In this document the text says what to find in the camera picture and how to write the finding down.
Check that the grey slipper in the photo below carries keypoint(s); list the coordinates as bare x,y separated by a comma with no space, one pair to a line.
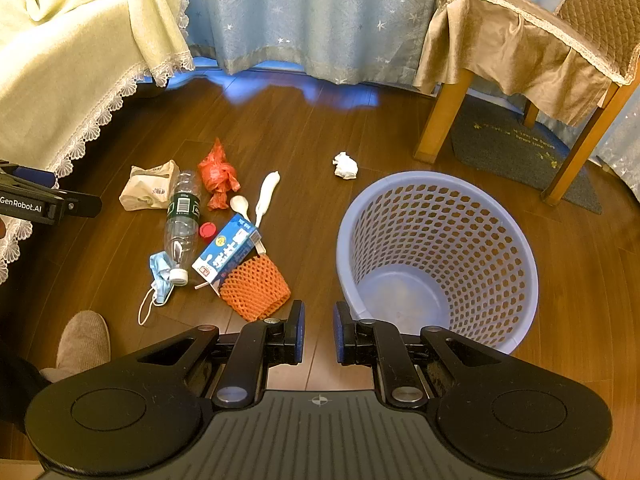
82,340

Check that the long white plastic wrapper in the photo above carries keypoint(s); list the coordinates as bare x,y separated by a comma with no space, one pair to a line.
267,195

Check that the grey-blue floor mat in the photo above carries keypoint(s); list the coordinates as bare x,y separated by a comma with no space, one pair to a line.
500,150

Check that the clear plastic bottle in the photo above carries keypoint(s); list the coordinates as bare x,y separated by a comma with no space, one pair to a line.
182,220

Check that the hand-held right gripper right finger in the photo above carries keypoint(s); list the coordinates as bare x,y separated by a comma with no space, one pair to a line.
341,334

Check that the blue face mask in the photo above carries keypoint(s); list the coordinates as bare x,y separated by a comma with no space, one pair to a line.
159,270

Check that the crumpled white tissue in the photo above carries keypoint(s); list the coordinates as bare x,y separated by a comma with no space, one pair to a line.
346,165

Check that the white plastic spoon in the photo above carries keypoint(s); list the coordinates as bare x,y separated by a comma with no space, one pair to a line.
239,204

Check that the wooden chair with brown cover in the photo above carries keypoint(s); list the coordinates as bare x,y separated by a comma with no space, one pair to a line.
500,35

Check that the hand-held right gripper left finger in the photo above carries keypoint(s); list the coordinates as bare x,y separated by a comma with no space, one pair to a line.
298,332

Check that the person's leg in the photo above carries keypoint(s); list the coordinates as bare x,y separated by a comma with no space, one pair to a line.
17,380

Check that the red plastic bag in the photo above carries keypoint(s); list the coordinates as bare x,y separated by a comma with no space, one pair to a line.
217,172

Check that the cream lace-trimmed sofa cover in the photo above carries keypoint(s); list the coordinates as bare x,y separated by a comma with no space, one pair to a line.
65,60

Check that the orange foam fruit net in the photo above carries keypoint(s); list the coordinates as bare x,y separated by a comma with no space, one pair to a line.
255,287

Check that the blue star-print curtain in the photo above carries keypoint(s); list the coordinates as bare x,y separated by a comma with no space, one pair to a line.
310,15

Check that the blue and white milk carton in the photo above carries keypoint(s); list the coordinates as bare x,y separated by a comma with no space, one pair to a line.
225,252

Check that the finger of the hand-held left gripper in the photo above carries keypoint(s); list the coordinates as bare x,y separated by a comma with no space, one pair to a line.
82,206
35,176

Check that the lavender plastic mesh basket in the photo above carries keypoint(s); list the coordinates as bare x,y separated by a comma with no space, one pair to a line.
480,220

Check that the red bottle cap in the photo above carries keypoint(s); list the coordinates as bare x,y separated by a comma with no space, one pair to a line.
207,230

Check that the beige paper bag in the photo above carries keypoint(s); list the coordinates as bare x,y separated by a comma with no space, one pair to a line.
145,185

